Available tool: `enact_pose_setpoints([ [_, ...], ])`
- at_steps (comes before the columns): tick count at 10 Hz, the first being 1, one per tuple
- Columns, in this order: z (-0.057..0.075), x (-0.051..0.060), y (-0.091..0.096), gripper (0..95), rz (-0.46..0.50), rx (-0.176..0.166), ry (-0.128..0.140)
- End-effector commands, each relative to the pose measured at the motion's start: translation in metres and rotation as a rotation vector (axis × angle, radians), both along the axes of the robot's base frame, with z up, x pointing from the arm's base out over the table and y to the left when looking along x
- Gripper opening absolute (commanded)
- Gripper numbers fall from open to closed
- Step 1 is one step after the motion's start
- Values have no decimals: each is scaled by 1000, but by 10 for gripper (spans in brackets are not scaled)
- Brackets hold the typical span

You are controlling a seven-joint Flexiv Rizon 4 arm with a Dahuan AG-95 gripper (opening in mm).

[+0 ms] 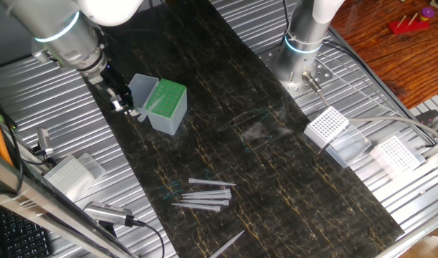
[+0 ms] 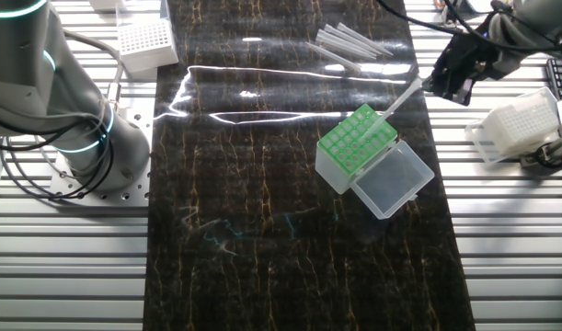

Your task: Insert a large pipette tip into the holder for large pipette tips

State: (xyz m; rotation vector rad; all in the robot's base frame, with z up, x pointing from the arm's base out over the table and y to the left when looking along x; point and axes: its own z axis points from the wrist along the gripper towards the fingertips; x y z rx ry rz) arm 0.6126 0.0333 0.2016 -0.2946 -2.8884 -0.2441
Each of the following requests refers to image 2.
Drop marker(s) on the black keyboard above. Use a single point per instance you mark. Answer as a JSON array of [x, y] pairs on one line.
[[561, 78]]

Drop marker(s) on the white tip rack tilted box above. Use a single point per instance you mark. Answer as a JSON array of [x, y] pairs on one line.
[[519, 124]]

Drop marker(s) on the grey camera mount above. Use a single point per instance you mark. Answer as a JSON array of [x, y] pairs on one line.
[[561, 146]]

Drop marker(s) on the clear large pipette tip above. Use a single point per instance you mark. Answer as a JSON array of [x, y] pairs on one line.
[[354, 40], [361, 36], [393, 106], [338, 47], [347, 45], [333, 57]]

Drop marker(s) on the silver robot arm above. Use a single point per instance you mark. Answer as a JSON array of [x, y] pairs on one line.
[[23, 69]]

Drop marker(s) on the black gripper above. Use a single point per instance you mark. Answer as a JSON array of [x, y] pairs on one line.
[[469, 57]]

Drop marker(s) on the white tip rack clear lid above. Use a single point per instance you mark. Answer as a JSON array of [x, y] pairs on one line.
[[145, 39]]

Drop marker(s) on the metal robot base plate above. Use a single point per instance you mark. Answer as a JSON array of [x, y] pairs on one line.
[[140, 119]]

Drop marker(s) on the green pipette tip holder box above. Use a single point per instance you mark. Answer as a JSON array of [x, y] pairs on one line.
[[349, 149]]

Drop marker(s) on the black marble pattern mat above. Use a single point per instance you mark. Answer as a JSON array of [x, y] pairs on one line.
[[262, 253]]

